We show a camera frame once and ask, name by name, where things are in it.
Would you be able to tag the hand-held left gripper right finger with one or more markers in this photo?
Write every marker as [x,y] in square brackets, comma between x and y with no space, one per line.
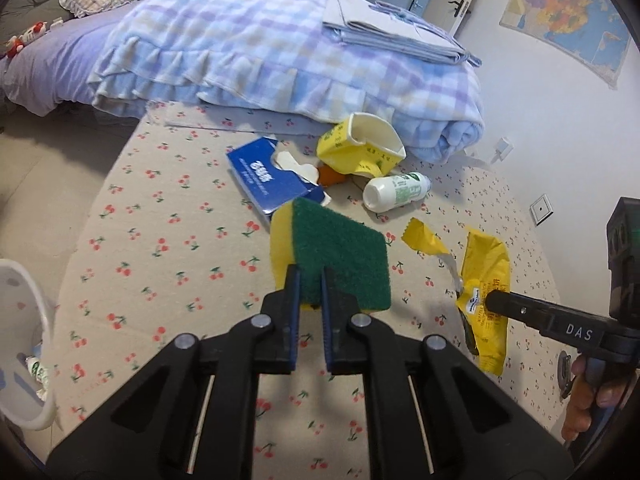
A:
[327,295]

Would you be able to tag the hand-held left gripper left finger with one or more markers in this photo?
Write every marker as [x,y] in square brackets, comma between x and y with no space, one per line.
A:
[295,290]

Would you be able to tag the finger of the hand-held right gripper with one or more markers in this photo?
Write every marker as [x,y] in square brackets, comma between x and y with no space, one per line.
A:
[540,317]

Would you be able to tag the yellow green scrub sponge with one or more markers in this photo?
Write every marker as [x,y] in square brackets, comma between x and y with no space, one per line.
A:
[340,250]

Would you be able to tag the yellow snack packet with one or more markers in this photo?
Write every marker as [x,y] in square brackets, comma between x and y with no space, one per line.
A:
[487,270]

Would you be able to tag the white patterned plastic bin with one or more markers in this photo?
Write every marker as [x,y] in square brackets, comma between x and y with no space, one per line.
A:
[20,300]

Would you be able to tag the person's right hand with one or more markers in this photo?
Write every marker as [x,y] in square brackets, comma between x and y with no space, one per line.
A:
[577,400]

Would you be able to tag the torn yellow wrapper piece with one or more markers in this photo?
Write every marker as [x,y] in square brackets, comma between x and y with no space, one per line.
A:
[422,240]

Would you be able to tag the small orange item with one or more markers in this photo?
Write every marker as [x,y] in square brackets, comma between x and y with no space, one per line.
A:
[330,176]

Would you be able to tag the blue tissue box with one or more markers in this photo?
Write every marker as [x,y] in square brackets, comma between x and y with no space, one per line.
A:
[260,175]

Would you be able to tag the cherry print tablecloth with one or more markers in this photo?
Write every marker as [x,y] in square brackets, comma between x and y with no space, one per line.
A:
[175,260]

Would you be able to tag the white bottle green label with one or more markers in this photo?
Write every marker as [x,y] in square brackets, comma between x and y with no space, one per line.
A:
[395,190]
[37,372]

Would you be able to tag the yellow paper carton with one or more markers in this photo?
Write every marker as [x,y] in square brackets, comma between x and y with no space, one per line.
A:
[350,150]

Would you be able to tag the blue checkered ruffled blanket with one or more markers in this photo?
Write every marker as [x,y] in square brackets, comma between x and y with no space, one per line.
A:
[250,50]

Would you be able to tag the folded pale blue sheet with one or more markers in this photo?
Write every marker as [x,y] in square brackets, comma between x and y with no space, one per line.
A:
[390,25]

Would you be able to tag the bed with purple sheet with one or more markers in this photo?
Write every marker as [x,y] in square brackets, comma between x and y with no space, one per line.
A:
[50,70]

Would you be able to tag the white cat plush toy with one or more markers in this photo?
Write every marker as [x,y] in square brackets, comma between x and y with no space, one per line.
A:
[34,30]

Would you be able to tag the red white plush toy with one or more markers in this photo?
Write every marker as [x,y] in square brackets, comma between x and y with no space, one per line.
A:
[14,46]

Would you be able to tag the wall socket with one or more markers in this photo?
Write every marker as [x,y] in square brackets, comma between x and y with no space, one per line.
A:
[542,208]

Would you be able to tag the wall map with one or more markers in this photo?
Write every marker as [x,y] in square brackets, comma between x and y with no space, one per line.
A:
[570,10]

